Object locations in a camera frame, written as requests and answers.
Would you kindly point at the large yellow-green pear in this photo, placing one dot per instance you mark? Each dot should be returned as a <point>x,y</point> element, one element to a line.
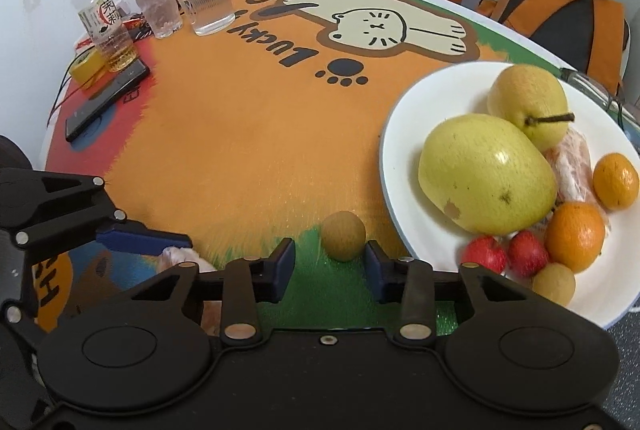
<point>485,175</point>

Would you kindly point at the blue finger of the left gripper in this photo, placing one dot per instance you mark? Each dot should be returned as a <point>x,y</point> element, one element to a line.
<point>138,239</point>

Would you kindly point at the smaller yellow pear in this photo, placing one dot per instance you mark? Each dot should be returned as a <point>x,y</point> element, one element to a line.
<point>533,100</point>

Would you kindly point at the yellow tape roll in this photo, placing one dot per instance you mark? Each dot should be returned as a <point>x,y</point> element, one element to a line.
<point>87,67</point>

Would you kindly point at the white round plate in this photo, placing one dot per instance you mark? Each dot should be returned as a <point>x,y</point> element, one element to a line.
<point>606,290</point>

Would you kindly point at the orange mandarin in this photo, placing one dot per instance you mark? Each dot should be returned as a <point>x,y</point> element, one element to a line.
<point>575,235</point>
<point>615,182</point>

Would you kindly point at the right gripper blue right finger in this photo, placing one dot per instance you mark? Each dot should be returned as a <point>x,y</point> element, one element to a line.
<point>380,274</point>

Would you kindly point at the dark-framed eyeglasses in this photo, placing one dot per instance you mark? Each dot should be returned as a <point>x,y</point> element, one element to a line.
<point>625,114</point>

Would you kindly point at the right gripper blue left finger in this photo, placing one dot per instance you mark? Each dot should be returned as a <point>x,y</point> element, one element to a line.
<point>278,270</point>

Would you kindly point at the plastic drink bottle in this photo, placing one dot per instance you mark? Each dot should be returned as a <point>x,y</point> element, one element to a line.
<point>106,30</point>

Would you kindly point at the red small fruit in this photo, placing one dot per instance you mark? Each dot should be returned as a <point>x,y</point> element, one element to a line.
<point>526,254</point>
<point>486,251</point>

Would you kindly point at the clear textured drinking glass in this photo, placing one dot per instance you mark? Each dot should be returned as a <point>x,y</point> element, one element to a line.
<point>163,16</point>

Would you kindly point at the colourful cat table mat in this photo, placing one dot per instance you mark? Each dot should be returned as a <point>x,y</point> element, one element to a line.
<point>259,131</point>

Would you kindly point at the black smartphone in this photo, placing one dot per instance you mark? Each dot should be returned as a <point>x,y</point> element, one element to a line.
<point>100,101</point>

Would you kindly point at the large peeled pomelo segment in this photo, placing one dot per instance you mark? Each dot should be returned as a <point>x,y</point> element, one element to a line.
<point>571,164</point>

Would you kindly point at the orange and black backpack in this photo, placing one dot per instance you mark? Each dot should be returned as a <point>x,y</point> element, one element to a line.
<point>593,36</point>

